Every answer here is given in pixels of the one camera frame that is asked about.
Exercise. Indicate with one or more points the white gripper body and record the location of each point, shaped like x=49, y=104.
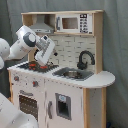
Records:
x=45, y=47

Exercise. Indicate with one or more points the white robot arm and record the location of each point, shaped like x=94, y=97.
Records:
x=10, y=116

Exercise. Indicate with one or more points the wooden toy kitchen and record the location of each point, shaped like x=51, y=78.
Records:
x=68, y=47

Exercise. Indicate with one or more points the grey toy range hood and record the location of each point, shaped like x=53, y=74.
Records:
x=41, y=26

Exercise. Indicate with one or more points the black toy stove top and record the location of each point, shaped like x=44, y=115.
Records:
x=34, y=66

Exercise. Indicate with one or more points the right red oven knob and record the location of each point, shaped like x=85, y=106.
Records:
x=35, y=83

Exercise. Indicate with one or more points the red oven knob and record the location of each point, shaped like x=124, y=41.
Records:
x=35, y=83
x=16, y=78

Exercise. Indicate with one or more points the grey toy sink basin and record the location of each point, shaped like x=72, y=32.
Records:
x=72, y=73

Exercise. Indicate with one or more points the black toy faucet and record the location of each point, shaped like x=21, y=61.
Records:
x=83, y=63

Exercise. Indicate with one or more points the left red oven knob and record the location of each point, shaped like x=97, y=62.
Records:
x=16, y=78

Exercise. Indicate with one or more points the toy microwave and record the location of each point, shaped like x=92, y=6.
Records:
x=74, y=23

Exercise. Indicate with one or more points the toy oven door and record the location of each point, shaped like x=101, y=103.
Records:
x=27, y=103

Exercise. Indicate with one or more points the toy dishwasher door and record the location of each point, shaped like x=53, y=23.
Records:
x=65, y=108

